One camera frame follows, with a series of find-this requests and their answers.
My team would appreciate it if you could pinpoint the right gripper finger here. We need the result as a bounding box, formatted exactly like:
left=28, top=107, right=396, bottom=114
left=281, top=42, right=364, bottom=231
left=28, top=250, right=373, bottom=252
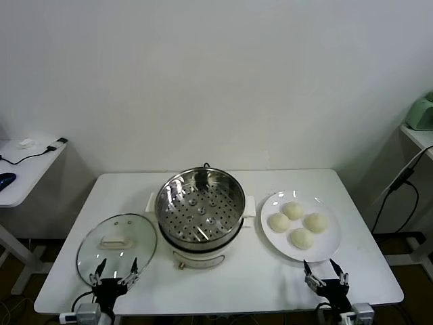
left=304, top=259, right=324, bottom=291
left=330, top=258, right=349, bottom=288

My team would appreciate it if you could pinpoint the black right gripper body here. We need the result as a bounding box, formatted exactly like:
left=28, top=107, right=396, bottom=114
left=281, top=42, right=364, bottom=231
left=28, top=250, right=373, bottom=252
left=317, top=279, right=351, bottom=314

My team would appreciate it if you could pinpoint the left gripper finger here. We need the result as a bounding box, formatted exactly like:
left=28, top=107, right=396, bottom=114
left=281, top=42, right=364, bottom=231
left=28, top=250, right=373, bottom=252
left=118, top=257, right=140, bottom=286
left=89, top=258, right=108, bottom=288

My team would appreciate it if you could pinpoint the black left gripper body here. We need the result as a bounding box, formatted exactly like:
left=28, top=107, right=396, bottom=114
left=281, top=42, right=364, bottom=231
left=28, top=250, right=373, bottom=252
left=95, top=278, right=131, bottom=314

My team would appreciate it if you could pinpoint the glass lid cream handle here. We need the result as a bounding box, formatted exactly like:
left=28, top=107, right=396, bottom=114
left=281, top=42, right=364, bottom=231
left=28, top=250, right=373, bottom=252
left=76, top=213, right=158, bottom=288

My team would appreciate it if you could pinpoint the white steamed baozi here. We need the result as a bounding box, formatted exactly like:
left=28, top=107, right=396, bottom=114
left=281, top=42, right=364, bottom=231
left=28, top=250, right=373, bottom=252
left=303, top=213, right=329, bottom=234
left=288, top=227, right=315, bottom=251
left=269, top=212, right=292, bottom=234
left=282, top=201, right=305, bottom=221

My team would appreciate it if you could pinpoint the perforated steel steamer basket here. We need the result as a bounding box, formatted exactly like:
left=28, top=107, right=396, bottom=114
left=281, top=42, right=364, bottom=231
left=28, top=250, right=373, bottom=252
left=145, top=168, right=255, bottom=245

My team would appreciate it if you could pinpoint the white round plate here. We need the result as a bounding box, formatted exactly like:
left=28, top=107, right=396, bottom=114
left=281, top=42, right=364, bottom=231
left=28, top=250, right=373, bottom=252
left=259, top=190, right=342, bottom=263

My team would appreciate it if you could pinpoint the white side table with mouse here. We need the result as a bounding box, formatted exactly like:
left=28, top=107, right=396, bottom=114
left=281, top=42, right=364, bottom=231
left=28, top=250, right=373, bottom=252
left=0, top=137, right=70, bottom=295

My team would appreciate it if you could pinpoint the blue computer mouse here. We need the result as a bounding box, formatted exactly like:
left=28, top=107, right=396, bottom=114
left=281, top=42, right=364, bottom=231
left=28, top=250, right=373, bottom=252
left=0, top=171, right=17, bottom=193

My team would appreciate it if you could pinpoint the small white object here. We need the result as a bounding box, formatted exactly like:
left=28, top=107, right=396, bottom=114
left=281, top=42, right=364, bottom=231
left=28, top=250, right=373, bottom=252
left=17, top=137, right=39, bottom=150

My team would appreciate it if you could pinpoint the white side table with appliance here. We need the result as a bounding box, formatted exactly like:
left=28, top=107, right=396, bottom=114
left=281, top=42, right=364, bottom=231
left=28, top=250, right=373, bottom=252
left=385, top=123, right=433, bottom=272

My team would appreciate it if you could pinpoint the mint green appliance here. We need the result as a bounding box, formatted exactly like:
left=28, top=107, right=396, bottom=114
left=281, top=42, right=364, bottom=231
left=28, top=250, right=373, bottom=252
left=405, top=91, right=433, bottom=131

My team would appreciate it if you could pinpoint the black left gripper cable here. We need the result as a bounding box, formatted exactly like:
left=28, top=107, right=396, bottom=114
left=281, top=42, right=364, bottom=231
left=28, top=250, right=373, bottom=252
left=72, top=292, right=97, bottom=314

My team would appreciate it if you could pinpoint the black power adapter with cables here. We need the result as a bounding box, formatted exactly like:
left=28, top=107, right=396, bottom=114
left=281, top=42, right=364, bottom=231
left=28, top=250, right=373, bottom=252
left=371, top=145, right=433, bottom=235

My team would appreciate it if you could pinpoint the black cable with plug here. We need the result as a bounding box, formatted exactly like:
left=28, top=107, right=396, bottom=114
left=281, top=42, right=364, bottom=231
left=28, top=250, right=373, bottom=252
left=0, top=137, right=68, bottom=166

